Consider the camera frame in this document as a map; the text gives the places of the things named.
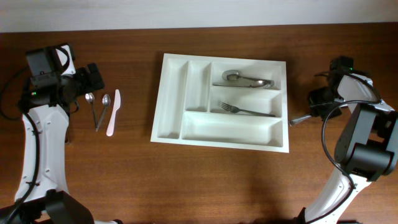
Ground small teaspoon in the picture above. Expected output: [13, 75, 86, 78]
[95, 94, 111, 131]
[85, 93, 98, 128]

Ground metal fork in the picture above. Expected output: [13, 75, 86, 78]
[219, 102, 275, 118]
[289, 114, 312, 126]

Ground large spoon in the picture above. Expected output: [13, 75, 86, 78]
[221, 70, 264, 82]
[214, 80, 274, 88]

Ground metal tongs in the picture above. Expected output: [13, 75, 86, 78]
[65, 132, 70, 144]

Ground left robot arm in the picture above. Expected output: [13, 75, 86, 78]
[1, 63, 104, 224]

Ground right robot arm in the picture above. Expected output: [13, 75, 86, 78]
[293, 56, 397, 223]

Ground pink plastic knife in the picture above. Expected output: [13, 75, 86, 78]
[106, 89, 121, 137]

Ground white cutlery tray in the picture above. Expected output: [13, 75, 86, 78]
[150, 54, 289, 153]

